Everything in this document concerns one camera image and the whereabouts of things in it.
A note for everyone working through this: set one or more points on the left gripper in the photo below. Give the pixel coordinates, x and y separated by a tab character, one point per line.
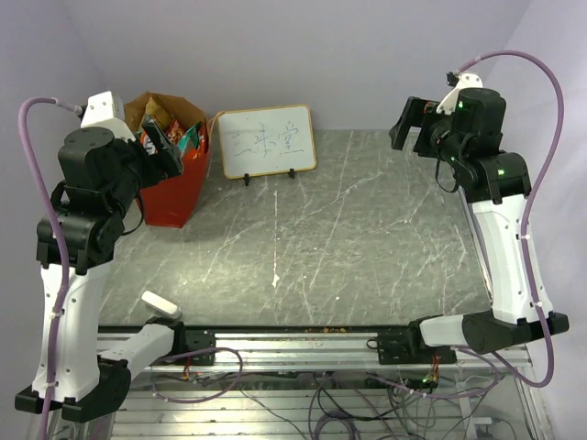
167	161

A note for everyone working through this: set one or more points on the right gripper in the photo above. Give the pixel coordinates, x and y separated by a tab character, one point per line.
419	113

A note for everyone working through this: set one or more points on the red paper bag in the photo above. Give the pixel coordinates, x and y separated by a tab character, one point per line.
171	202

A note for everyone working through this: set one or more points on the red Doritos bag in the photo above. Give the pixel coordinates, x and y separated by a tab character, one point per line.
175	131

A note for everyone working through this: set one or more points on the tan kettle chips bag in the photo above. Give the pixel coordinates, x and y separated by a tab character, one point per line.
155	110

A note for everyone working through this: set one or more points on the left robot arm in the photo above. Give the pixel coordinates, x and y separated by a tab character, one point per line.
103	173

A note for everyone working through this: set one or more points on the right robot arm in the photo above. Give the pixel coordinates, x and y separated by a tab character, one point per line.
467	135

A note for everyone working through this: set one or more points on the teal snack bag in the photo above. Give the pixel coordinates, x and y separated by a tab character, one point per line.
190	139

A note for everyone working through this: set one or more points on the small whiteboard with stand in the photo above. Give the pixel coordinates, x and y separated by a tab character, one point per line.
266	141

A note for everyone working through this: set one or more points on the white object at table edge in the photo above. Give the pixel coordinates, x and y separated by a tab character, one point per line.
161	305

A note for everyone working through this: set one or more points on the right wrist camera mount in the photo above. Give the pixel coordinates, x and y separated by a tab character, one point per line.
457	81

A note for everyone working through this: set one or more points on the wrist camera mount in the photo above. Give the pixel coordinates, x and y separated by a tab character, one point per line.
457	81
106	110

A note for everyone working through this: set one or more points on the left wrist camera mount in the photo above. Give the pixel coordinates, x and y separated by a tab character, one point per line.
106	110

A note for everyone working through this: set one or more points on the aluminium rail frame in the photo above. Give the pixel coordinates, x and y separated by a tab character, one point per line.
305	382

